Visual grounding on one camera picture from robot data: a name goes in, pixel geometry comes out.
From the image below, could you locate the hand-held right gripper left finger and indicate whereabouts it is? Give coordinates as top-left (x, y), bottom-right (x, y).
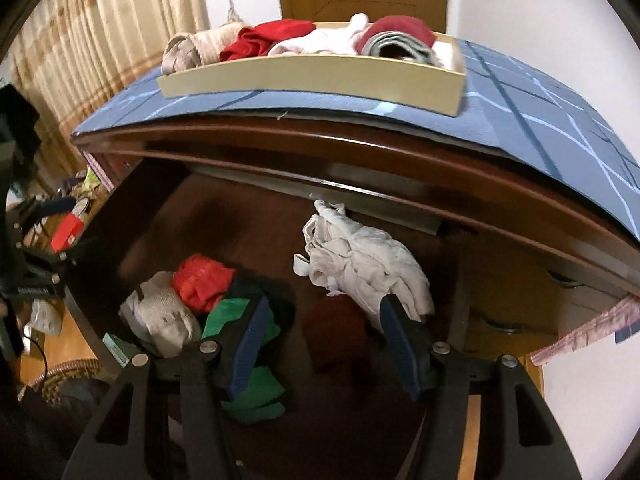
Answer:
top-left (60, 295), bottom-right (271, 480)

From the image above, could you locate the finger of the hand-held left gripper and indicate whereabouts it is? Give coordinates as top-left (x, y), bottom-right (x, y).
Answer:
top-left (27, 237), bottom-right (98, 273)
top-left (20, 196), bottom-right (77, 221)

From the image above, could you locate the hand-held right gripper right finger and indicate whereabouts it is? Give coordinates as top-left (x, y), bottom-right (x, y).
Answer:
top-left (378, 294), bottom-right (583, 480)

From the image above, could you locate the green underwear black band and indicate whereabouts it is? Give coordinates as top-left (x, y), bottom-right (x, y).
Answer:
top-left (201, 280), bottom-right (296, 422)

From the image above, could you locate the dark maroon underwear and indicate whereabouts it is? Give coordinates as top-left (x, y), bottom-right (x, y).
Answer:
top-left (302, 300), bottom-right (381, 376)

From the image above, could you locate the white underwear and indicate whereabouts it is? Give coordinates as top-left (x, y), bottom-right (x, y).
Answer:
top-left (292, 200), bottom-right (435, 322)

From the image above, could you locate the taupe underwear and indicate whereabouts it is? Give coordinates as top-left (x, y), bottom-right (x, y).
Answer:
top-left (161, 25), bottom-right (251, 75)

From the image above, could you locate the bright red underwear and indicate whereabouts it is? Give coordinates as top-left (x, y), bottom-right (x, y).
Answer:
top-left (219, 19), bottom-right (317, 62)

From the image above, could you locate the cream shallow tray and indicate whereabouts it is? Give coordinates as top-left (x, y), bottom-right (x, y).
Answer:
top-left (157, 21), bottom-right (468, 117)

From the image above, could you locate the pale pink underwear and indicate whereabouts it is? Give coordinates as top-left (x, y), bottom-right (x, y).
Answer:
top-left (267, 13), bottom-right (373, 57)

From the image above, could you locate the maroon underwear grey waistband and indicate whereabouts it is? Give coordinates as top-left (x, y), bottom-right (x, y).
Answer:
top-left (356, 15), bottom-right (446, 67)

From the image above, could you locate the small wooden drawer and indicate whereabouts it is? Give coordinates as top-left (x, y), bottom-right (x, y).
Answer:
top-left (460, 232), bottom-right (626, 321)
top-left (450, 305), bottom-right (558, 356)

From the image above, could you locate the red lace underwear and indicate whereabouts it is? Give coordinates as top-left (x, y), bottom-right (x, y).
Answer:
top-left (171, 255), bottom-right (236, 315)

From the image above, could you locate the red box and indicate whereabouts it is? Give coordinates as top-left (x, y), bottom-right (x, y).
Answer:
top-left (50, 212), bottom-right (83, 253)

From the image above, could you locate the black object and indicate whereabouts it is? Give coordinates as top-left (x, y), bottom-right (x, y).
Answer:
top-left (0, 85), bottom-right (41, 171)

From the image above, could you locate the teal box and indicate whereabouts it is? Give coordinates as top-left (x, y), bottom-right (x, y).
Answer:
top-left (102, 332), bottom-right (141, 368)

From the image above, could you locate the wicker basket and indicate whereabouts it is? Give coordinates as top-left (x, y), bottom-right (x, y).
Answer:
top-left (20, 357), bottom-right (108, 411)

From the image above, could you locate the beige patterned curtain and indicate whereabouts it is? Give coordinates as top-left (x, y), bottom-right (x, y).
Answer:
top-left (10, 0), bottom-right (211, 181)

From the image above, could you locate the pink floral cloth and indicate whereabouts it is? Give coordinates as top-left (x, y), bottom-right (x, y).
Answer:
top-left (530, 295), bottom-right (640, 367)

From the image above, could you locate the dark wooden dresser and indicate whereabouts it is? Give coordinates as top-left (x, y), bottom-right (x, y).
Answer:
top-left (70, 110), bottom-right (640, 480)

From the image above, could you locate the blue plaid cloth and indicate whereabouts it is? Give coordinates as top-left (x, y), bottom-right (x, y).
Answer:
top-left (72, 37), bottom-right (640, 241)

